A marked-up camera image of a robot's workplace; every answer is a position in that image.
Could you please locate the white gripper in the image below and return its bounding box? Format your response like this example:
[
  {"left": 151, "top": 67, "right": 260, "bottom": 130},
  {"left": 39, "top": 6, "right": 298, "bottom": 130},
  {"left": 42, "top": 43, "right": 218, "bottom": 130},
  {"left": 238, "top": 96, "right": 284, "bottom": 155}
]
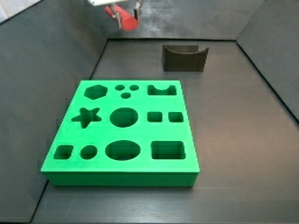
[{"left": 89, "top": 0, "right": 143, "bottom": 28}]

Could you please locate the red cylinder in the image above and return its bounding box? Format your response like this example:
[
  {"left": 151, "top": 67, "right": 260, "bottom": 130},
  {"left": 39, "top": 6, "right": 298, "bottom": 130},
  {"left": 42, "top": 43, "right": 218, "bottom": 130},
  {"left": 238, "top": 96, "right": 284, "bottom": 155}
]
[{"left": 106, "top": 5, "right": 139, "bottom": 31}]

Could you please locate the black cradle fixture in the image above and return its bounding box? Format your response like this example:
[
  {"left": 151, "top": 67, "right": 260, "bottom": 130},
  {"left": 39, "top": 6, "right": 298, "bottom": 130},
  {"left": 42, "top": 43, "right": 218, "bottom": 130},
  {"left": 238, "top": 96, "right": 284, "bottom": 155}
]
[{"left": 163, "top": 45, "right": 210, "bottom": 72}]

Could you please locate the green shape sorter block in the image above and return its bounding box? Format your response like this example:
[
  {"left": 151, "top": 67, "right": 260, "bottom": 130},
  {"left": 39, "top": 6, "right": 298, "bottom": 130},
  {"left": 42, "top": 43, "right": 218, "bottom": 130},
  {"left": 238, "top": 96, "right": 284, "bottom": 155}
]
[{"left": 42, "top": 80, "right": 201, "bottom": 187}]

